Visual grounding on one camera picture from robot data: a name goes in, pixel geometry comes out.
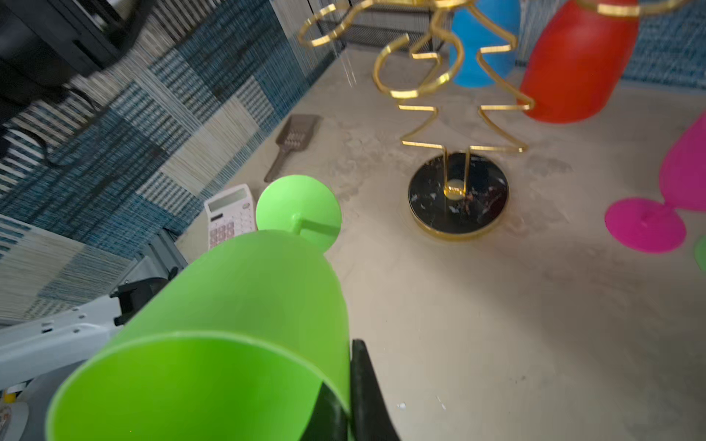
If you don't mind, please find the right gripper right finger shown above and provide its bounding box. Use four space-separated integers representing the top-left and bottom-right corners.
350 339 400 441

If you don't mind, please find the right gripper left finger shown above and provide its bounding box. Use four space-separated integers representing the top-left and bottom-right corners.
300 383 349 441

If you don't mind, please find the green back wine glass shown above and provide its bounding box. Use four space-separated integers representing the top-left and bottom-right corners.
45 176 351 440

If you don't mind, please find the green wine glass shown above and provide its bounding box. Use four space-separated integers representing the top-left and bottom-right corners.
694 236 706 272
45 176 351 440

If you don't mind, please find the pink wine glass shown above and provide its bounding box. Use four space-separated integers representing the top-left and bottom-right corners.
604 115 705 254

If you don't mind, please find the green front wine glass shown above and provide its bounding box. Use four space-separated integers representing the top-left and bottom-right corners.
694 236 706 272

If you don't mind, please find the gold wine glass rack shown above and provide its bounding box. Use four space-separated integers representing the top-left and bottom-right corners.
297 0 691 241

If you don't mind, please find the blue back wine glass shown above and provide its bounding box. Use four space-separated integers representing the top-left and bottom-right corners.
450 0 521 88

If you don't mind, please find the red wine glass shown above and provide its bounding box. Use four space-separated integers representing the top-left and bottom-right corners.
520 1 639 124

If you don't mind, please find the black wire shelf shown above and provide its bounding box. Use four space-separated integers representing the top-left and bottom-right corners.
343 5 434 49

